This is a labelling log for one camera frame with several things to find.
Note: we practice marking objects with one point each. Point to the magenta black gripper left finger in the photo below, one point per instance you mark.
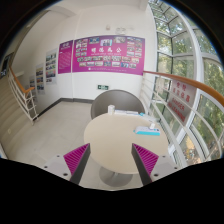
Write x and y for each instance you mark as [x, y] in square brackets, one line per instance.
[76, 161]

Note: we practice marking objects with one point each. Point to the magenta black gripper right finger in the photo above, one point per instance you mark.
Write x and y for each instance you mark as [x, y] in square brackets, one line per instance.
[145, 161]

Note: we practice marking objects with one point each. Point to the white charger plug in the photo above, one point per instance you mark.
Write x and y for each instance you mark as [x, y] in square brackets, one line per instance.
[152, 126]

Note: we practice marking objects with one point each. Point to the white teal power strip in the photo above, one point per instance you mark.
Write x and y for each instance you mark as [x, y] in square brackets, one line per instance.
[144, 130]

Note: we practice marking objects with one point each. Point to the round beige table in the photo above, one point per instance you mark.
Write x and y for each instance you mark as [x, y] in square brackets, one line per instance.
[111, 138]

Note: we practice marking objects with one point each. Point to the white booklet on table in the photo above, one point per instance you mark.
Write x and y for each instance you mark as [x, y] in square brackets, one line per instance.
[124, 112]

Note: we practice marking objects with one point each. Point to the white paper cup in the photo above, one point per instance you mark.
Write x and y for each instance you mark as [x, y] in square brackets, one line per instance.
[111, 109]

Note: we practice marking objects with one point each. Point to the grey round-back chair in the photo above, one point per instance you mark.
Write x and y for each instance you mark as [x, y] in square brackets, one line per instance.
[122, 100]

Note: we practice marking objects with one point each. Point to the orange handrail white railing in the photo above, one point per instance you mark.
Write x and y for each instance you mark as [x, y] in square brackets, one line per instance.
[190, 113]

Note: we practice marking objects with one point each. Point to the red white warning sign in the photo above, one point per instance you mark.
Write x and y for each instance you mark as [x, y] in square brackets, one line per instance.
[181, 99]

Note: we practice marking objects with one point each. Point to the green exit sign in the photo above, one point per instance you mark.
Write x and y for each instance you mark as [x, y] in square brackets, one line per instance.
[102, 87]

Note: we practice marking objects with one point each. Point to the staircase railing orange handrail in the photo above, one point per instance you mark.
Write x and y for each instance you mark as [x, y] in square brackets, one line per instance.
[24, 97]

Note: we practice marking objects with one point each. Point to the white photo board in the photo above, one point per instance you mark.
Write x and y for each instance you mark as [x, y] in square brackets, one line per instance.
[50, 67]

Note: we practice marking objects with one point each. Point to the large magenta photo poster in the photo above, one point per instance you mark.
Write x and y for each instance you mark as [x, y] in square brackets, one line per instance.
[109, 53]

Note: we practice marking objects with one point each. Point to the narrow magenta text poster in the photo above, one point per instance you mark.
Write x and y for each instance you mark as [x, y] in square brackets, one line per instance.
[65, 57]

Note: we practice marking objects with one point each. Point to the small wall photo board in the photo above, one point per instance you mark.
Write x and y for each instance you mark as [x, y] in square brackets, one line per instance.
[39, 79]

